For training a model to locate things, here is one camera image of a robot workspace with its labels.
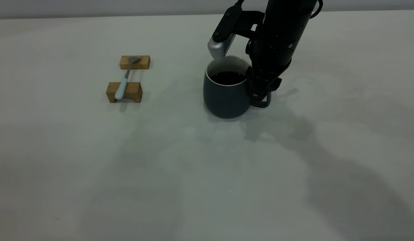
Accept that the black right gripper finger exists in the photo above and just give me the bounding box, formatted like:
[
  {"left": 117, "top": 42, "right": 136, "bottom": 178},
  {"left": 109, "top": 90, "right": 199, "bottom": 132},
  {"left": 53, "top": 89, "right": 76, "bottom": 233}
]
[
  {"left": 246, "top": 66, "right": 268, "bottom": 102},
  {"left": 267, "top": 71, "right": 282, "bottom": 92}
]

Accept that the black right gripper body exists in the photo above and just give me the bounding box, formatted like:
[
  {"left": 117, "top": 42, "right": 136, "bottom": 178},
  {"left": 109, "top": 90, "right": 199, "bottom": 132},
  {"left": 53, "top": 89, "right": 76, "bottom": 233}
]
[{"left": 245, "top": 15, "right": 306, "bottom": 76}]

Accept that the dark grey ceramic mug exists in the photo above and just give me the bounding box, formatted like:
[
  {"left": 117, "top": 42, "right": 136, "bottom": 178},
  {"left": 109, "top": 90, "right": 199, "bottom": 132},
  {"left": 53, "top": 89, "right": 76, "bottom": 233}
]
[{"left": 203, "top": 55, "right": 272, "bottom": 119}]

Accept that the spoon with white handle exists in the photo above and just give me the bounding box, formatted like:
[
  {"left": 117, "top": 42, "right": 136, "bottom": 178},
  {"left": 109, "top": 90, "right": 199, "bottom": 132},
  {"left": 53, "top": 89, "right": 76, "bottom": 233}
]
[{"left": 114, "top": 57, "right": 141, "bottom": 101}]

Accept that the dark coffee liquid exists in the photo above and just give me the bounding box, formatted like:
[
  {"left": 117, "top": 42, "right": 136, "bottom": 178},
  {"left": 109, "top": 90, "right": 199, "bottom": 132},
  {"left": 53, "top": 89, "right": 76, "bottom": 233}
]
[{"left": 210, "top": 71, "right": 246, "bottom": 85}]

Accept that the flat wooden block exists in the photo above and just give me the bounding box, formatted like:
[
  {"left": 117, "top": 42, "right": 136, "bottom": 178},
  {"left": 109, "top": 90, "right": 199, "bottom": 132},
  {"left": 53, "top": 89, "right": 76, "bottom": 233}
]
[{"left": 119, "top": 55, "right": 150, "bottom": 70}]

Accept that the notched wooden block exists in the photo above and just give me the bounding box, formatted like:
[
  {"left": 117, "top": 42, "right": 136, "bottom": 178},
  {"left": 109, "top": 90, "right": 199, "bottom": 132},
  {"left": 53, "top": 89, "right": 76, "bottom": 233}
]
[{"left": 106, "top": 82, "right": 143, "bottom": 103}]

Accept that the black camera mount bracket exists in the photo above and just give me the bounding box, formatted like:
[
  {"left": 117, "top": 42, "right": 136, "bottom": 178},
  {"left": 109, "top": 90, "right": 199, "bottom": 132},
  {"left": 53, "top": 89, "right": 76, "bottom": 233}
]
[{"left": 232, "top": 11, "right": 265, "bottom": 38}]

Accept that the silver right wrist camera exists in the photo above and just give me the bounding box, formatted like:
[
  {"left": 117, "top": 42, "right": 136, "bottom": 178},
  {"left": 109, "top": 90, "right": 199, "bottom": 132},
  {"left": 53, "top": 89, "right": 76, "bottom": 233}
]
[{"left": 208, "top": 5, "right": 243, "bottom": 61}]

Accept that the black cable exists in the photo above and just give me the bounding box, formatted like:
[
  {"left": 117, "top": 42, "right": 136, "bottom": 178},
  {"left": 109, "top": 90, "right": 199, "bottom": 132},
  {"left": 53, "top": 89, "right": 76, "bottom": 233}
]
[{"left": 309, "top": 0, "right": 324, "bottom": 19}]

